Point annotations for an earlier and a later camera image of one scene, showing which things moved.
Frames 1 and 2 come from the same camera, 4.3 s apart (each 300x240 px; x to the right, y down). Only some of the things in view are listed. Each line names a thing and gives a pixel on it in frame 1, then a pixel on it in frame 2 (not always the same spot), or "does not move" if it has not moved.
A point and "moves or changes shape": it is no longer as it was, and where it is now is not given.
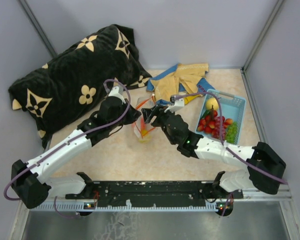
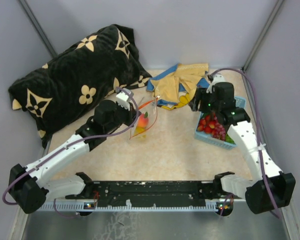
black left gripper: [133, 114] does not move
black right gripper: [149, 113] → [200, 95]
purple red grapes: [216, 132] does not move
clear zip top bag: [143, 131] moves or changes shape
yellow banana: [145, 136] → [138, 130]
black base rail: [156, 194] does not move
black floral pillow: [64, 93] does not move
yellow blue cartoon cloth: [185, 81] does not move
